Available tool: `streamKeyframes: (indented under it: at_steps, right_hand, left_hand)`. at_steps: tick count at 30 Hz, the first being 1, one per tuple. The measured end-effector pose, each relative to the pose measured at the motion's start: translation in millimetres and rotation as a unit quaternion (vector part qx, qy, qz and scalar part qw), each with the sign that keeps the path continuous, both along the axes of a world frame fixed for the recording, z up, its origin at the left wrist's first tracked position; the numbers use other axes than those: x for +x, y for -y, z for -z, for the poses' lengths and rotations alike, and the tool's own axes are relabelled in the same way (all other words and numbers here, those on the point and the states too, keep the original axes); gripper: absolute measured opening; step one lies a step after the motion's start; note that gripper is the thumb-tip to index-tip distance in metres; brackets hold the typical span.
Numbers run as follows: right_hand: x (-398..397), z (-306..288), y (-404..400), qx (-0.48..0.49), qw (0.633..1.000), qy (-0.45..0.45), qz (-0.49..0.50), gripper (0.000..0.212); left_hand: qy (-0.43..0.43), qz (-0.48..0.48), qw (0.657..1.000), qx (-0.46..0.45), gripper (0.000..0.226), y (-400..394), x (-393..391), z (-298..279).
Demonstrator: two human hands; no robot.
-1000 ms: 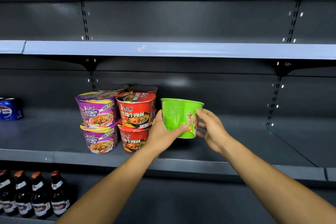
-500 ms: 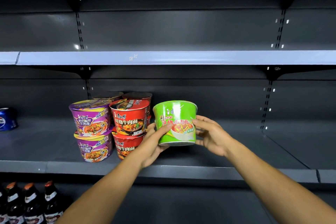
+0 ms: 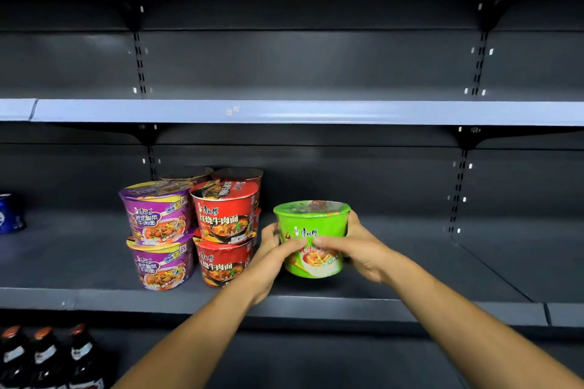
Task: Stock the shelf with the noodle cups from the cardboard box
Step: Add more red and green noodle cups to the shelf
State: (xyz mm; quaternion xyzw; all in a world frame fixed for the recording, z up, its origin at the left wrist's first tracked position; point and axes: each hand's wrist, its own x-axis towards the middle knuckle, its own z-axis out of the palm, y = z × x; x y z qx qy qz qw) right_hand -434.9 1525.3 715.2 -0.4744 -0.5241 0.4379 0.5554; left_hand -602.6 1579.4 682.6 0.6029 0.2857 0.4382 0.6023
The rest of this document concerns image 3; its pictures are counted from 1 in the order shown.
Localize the person's right hand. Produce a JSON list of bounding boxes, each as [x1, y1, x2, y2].
[[312, 210, 398, 286]]

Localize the person's left hand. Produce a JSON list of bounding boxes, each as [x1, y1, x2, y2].
[[244, 223, 309, 308]]

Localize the green cup noodle bowl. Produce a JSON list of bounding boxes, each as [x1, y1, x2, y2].
[[273, 199, 353, 280]]

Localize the dark metal store shelving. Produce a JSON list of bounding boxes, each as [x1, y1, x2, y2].
[[0, 0, 584, 389]]

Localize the purple cup noodle bowl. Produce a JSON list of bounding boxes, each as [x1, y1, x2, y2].
[[118, 179, 196, 247], [158, 166, 215, 185], [125, 234, 198, 292]]

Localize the person's left forearm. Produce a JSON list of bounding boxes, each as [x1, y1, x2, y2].
[[111, 277, 274, 389]]

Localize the person's right forearm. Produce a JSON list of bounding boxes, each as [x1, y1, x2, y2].
[[382, 252, 584, 389]]

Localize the row of dark glass bottles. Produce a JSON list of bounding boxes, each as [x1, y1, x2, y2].
[[0, 323, 113, 389]]

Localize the row of blue soda cans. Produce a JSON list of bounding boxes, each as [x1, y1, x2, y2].
[[0, 193, 27, 236]]

